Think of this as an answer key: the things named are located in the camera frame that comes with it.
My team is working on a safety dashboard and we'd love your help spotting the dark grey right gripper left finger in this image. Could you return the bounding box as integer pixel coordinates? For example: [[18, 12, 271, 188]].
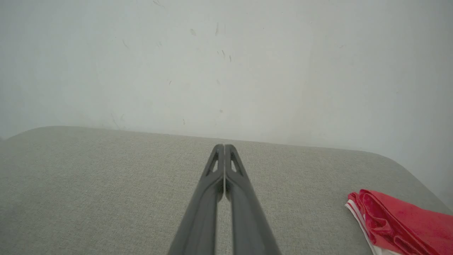
[[168, 144, 225, 255]]

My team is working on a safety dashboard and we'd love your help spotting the red and white garment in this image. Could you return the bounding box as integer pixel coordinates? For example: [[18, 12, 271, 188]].
[[345, 189, 453, 255]]

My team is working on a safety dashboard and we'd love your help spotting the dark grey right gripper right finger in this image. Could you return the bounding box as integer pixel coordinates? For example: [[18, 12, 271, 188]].
[[224, 144, 282, 255]]

